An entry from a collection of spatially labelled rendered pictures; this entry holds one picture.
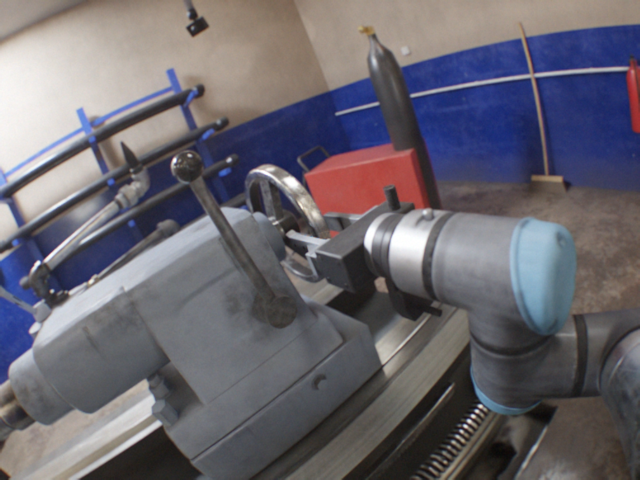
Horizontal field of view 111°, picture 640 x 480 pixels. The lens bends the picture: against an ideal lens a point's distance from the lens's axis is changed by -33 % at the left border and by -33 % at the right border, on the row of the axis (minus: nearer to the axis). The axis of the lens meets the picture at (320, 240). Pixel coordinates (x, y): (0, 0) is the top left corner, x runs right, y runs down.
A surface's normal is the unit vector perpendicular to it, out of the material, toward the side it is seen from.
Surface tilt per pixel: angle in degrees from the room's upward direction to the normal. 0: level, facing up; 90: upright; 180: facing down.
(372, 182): 90
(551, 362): 48
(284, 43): 90
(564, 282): 85
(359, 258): 90
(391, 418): 36
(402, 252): 53
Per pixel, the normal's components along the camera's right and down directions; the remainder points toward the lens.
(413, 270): -0.79, 0.32
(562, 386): -0.49, 0.37
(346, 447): 0.06, -0.62
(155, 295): 0.53, 0.00
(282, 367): 0.35, -0.29
